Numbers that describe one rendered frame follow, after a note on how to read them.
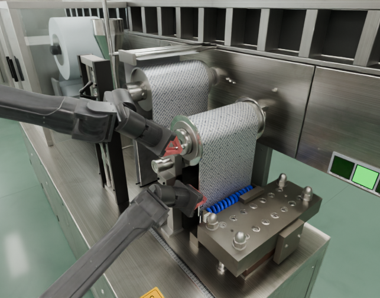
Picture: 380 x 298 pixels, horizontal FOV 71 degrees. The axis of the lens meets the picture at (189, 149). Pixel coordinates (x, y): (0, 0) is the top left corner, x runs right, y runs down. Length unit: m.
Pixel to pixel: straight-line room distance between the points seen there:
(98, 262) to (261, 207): 0.54
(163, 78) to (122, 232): 0.52
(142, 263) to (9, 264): 1.59
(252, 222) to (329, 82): 0.44
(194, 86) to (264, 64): 0.24
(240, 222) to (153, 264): 0.29
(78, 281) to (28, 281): 1.73
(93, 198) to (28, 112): 0.64
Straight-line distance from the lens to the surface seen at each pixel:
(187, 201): 0.73
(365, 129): 0.81
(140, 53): 0.89
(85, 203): 1.15
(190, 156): 0.75
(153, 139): 0.62
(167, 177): 0.80
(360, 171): 0.85
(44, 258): 2.29
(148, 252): 0.91
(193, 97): 0.96
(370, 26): 0.79
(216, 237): 0.77
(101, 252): 0.52
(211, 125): 0.74
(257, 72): 0.95
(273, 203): 0.91
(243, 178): 0.92
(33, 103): 0.58
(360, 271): 2.30
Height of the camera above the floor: 1.59
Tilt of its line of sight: 29 degrees down
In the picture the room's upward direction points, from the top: straight up
